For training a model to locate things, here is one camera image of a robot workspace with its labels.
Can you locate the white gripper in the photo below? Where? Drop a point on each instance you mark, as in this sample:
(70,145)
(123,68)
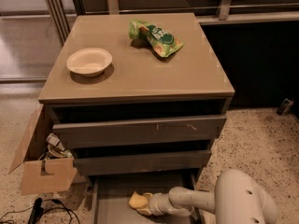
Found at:
(158,203)

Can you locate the yellow sponge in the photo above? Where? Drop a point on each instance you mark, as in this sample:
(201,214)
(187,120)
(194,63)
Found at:
(138,201)

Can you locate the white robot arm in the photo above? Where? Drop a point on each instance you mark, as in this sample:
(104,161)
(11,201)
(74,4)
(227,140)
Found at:
(236,199)

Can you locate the grey bottom drawer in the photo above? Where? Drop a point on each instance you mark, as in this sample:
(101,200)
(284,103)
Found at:
(111,195)

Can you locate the grey drawer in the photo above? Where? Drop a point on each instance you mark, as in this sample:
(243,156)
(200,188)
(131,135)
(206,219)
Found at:
(111,195)
(139,131)
(142,163)

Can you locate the grey middle drawer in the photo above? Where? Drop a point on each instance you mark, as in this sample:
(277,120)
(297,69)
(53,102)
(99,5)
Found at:
(142,163)

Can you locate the grey top drawer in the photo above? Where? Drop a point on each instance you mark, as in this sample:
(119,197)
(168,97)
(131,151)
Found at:
(139,131)

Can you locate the grey drawer cabinet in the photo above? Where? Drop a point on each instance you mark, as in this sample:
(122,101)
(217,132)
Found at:
(137,84)

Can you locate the brown cardboard box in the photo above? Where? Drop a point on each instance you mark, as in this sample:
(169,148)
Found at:
(39,175)

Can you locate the clutter inside cardboard box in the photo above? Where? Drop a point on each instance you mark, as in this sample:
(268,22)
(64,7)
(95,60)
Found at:
(54,149)

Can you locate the black power strip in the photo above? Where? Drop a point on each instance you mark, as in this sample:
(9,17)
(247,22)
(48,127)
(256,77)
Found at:
(36,212)

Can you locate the white paper bowl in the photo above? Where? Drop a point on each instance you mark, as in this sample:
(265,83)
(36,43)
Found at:
(89,62)

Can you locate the green chip bag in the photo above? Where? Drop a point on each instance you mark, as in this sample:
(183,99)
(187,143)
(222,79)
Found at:
(162,42)

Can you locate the small dark floor object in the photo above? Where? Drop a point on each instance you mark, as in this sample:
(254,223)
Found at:
(285,106)

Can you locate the metal railing frame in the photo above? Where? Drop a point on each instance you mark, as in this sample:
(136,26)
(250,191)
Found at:
(209,12)

